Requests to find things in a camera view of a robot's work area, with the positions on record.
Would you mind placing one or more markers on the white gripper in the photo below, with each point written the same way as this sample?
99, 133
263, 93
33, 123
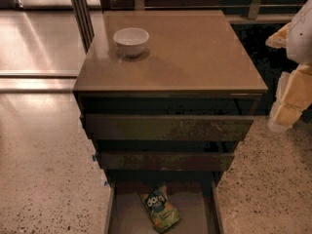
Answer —
301, 38

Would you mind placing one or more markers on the green rice chip bag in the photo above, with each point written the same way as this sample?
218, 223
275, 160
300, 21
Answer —
162, 213

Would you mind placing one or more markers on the brown drawer cabinet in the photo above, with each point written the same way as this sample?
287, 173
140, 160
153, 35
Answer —
216, 79

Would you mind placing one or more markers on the open bottom drawer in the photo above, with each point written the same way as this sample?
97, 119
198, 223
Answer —
197, 206

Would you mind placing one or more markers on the top drawer front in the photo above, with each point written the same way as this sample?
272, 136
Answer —
167, 128

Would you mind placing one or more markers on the middle drawer front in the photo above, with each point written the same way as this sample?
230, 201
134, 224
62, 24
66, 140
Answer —
165, 161

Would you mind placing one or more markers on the white ceramic bowl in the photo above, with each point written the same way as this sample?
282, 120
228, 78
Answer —
131, 42

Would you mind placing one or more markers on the blue tape piece upper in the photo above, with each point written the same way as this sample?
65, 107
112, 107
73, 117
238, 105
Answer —
94, 157

